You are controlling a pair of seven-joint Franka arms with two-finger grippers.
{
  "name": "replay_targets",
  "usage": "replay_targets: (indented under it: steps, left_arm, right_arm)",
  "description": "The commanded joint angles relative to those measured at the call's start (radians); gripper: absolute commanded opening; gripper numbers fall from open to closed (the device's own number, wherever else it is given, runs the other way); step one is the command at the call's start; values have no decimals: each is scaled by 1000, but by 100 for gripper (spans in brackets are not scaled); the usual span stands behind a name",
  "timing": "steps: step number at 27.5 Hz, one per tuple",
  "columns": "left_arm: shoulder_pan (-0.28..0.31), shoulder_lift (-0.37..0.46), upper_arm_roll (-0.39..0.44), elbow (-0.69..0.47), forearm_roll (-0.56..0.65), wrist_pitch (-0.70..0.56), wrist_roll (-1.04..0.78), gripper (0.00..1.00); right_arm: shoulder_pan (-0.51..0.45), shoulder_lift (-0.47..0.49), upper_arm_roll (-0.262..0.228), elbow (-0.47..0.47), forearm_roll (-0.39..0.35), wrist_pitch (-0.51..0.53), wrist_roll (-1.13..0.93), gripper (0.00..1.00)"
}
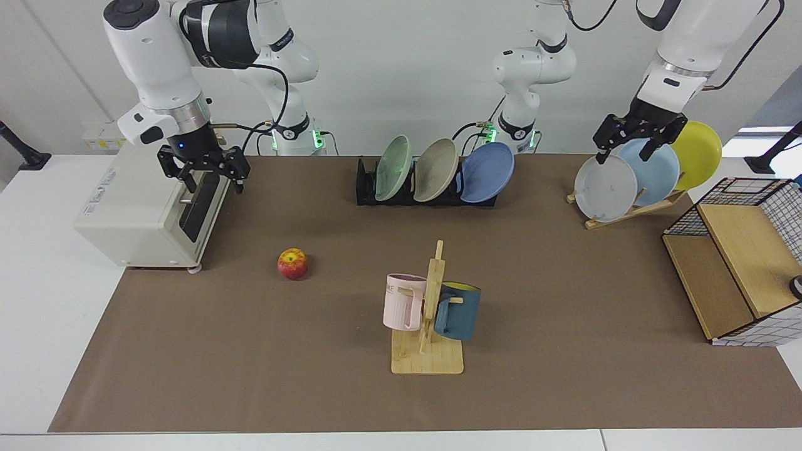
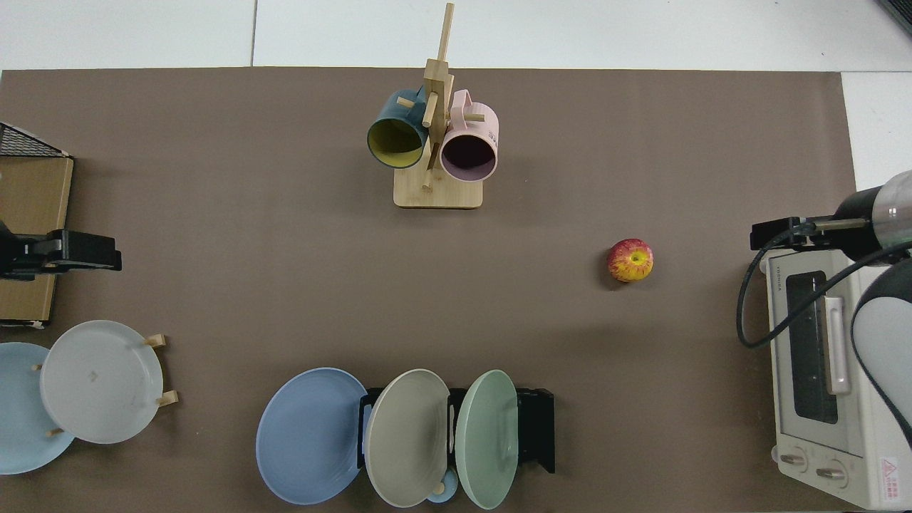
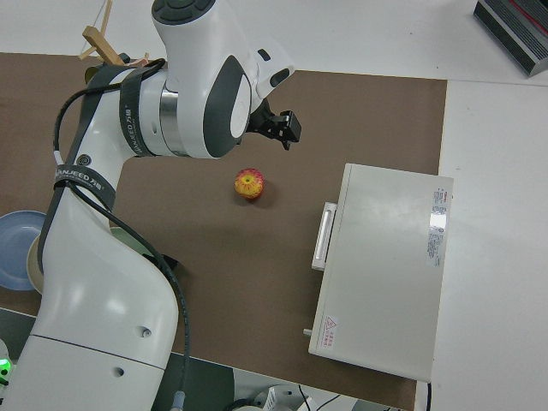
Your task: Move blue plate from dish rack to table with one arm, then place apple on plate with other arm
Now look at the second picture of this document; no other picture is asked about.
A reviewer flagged green plate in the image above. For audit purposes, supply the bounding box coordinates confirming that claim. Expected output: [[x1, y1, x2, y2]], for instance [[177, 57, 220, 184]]
[[456, 369, 519, 510]]

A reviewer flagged wooden cup stand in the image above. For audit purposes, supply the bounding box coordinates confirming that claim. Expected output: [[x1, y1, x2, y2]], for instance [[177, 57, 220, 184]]
[[393, 2, 485, 209]]

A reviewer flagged red yellow apple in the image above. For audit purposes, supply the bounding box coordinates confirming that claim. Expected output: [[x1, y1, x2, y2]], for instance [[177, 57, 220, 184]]
[[607, 238, 655, 284]]

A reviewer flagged black dish rack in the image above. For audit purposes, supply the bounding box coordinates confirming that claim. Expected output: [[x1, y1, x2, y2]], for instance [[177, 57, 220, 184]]
[[358, 387, 556, 475]]

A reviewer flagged dark teal cup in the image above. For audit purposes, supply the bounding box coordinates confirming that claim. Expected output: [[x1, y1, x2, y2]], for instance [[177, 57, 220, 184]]
[[367, 88, 429, 170]]

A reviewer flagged brown table cloth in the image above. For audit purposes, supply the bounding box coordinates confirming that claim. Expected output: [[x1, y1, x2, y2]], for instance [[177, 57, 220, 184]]
[[0, 67, 861, 513]]

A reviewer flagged dark grey slatted object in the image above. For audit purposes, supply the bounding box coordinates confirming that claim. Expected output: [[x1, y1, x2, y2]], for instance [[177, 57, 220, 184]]
[[876, 0, 912, 36]]

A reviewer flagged light blue plate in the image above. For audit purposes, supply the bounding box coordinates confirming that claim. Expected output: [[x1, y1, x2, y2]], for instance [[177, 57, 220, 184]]
[[0, 342, 76, 475]]

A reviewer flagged wooden plate stand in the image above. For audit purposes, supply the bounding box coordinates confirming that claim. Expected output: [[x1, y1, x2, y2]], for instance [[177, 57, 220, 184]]
[[32, 333, 179, 437]]

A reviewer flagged pale toaster oven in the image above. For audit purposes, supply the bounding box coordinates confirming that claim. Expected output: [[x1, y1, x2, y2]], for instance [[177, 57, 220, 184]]
[[759, 246, 912, 511]]

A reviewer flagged small blue round thing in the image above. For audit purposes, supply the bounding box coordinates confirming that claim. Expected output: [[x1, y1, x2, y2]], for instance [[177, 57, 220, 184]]
[[426, 467, 459, 504]]

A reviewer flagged greyish white plate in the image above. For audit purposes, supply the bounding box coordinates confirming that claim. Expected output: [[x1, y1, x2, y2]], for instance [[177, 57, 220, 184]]
[[39, 320, 165, 445]]

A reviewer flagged pink cup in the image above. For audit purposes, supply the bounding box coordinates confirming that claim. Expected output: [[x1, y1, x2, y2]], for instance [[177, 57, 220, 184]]
[[440, 89, 499, 183]]

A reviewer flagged wire basket with wooden floor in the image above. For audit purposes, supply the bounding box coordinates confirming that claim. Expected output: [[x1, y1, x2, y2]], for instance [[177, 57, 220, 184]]
[[0, 121, 75, 329]]

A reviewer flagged beige plate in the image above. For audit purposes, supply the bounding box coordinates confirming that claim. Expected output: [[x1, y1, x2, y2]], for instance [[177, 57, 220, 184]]
[[363, 368, 452, 508]]

